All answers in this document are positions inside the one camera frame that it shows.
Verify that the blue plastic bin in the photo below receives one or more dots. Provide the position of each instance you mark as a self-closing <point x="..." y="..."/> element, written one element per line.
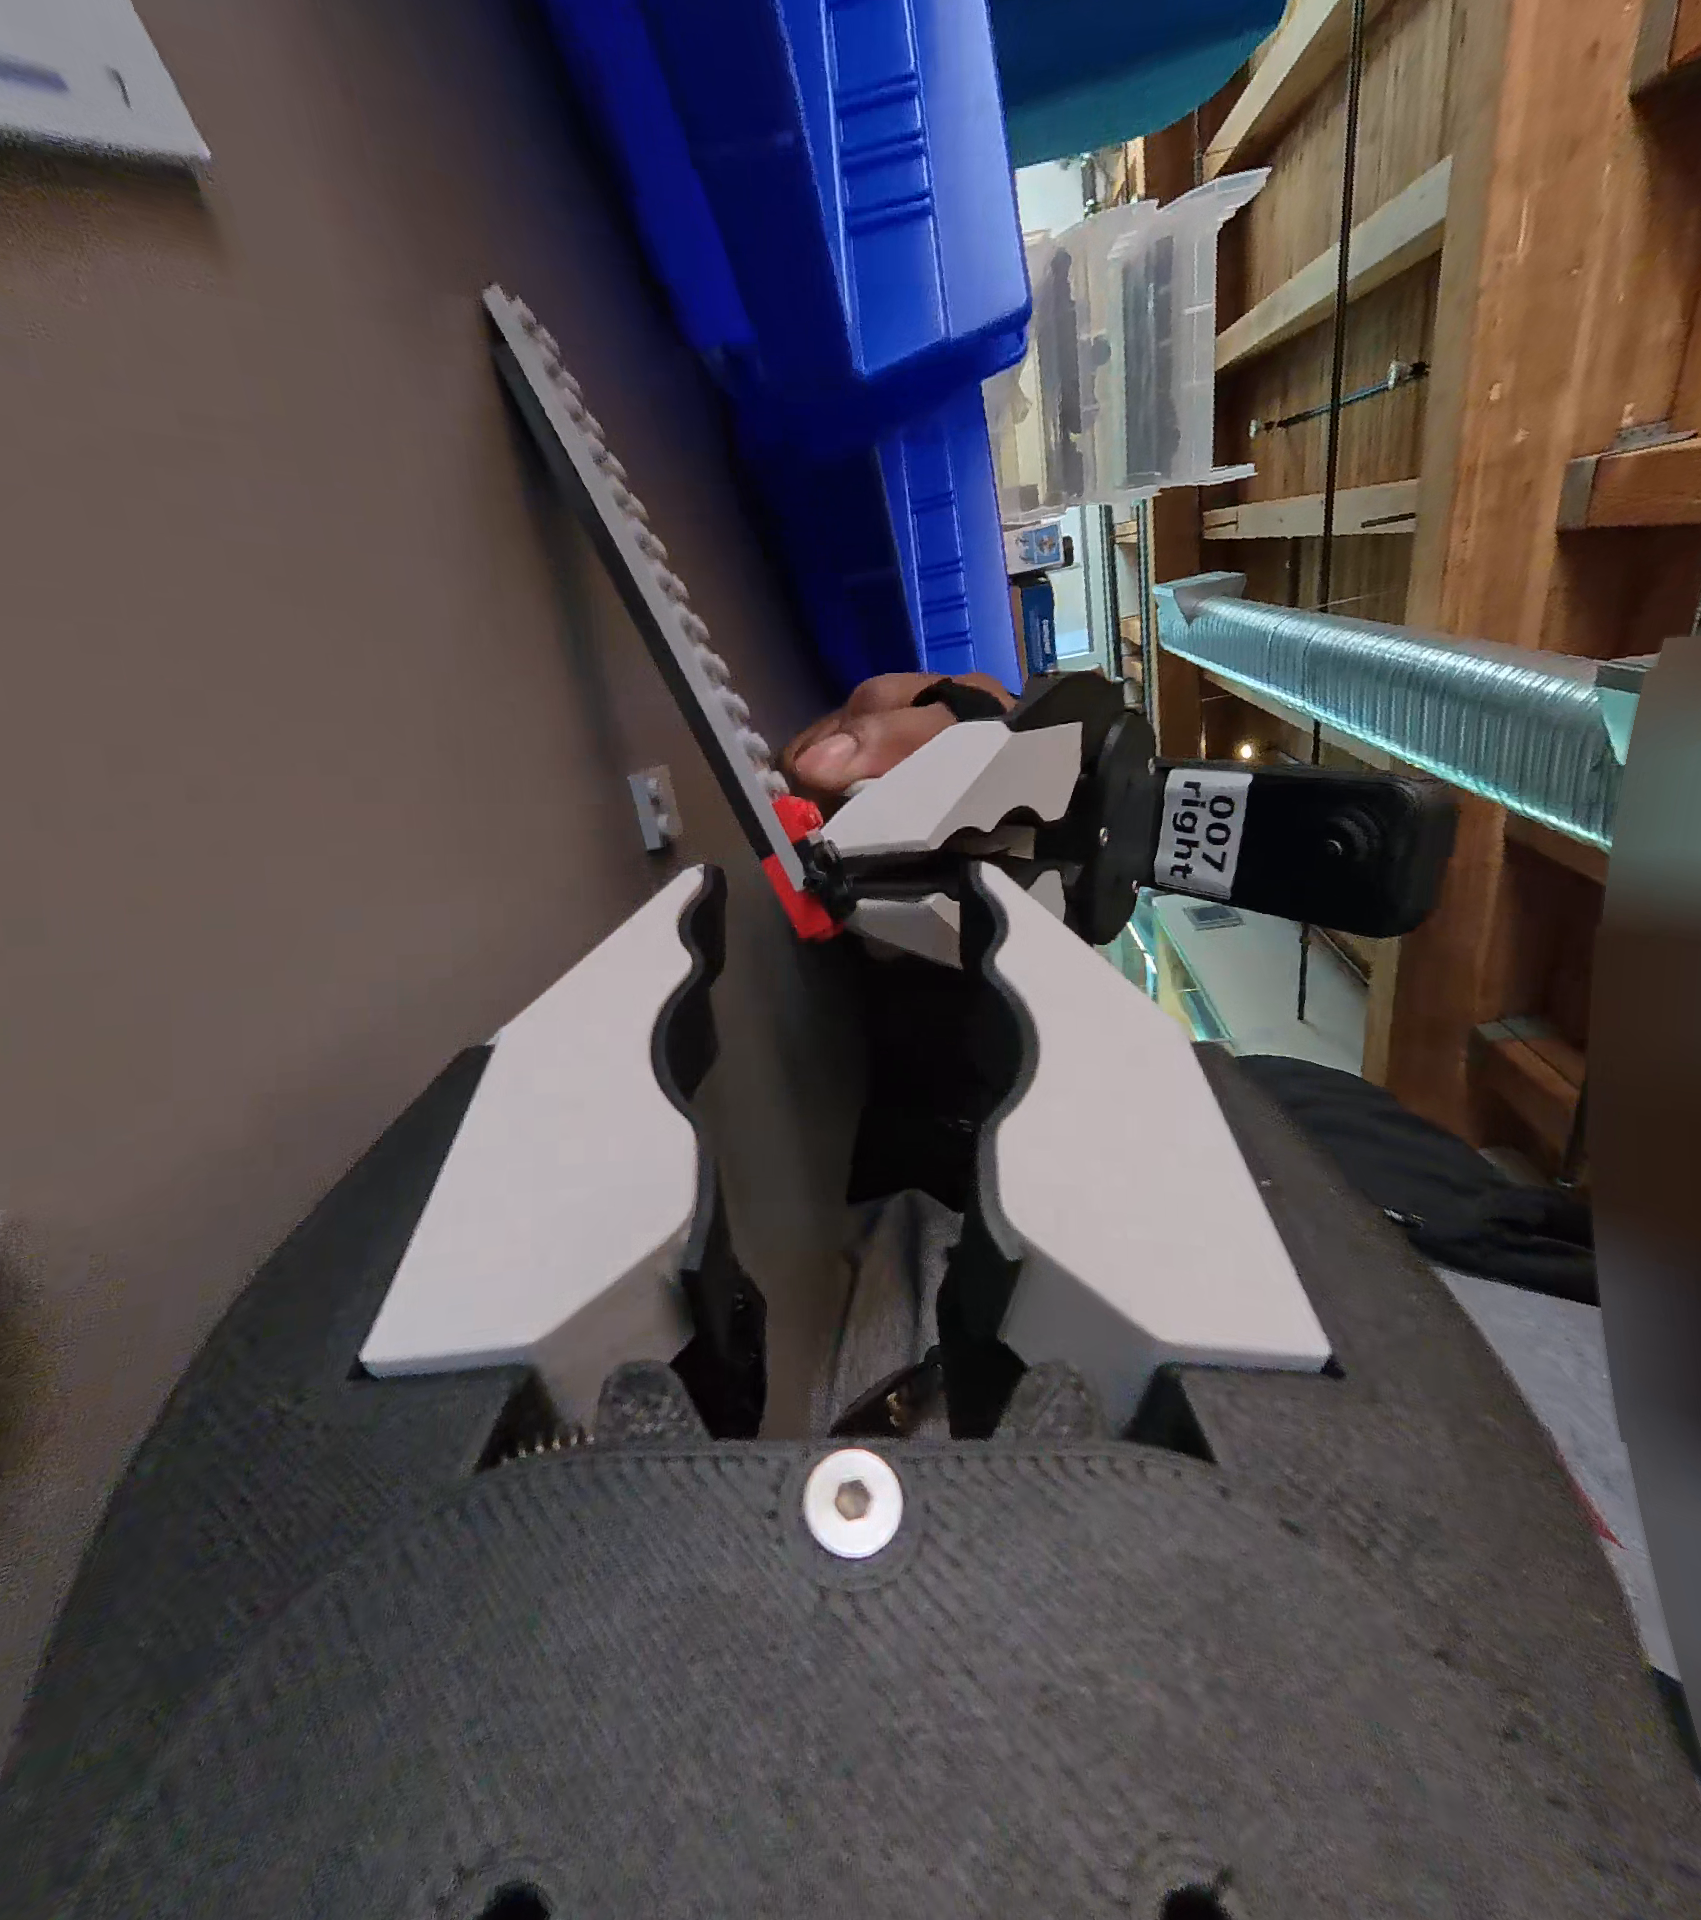
<point x="947" y="554"/>
<point x="881" y="180"/>

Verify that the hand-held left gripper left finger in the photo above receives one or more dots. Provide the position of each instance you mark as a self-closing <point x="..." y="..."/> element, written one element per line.
<point x="551" y="1201"/>

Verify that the blue cardboard box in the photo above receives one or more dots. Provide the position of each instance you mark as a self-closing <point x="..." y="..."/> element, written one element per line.
<point x="1038" y="623"/>

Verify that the small grey toy brick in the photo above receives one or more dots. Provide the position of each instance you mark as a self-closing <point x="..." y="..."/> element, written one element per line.
<point x="655" y="807"/>

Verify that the person's right forearm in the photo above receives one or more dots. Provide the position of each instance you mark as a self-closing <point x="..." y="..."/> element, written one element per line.
<point x="926" y="1081"/>

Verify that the open instruction booklet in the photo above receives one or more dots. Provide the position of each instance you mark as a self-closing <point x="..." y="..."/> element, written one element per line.
<point x="11" y="105"/>

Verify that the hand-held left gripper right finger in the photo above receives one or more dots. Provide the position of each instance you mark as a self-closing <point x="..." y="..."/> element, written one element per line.
<point x="1152" y="1201"/>

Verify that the light blue felt bag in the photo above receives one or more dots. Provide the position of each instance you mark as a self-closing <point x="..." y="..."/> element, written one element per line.
<point x="1135" y="74"/>

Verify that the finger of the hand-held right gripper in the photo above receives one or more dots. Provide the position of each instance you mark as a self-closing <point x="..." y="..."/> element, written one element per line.
<point x="941" y="788"/>
<point x="917" y="927"/>

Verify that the silver ventilation duct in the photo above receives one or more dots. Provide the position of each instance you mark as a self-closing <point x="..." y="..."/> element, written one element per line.
<point x="1389" y="690"/>

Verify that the clear plastic storage container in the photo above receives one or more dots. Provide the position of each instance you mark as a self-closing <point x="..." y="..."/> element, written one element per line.
<point x="1152" y="344"/>

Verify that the wooden wall structure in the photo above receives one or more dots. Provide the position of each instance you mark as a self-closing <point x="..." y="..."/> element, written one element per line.
<point x="1539" y="301"/>

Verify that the grey plate with red bricks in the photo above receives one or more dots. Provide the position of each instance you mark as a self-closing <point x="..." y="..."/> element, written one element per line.
<point x="642" y="554"/>

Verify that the person's right hand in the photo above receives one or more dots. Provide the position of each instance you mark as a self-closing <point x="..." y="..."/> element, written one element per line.
<point x="857" y="734"/>

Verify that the person's black hoodie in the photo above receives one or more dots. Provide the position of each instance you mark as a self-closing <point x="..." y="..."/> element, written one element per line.
<point x="1419" y="1184"/>

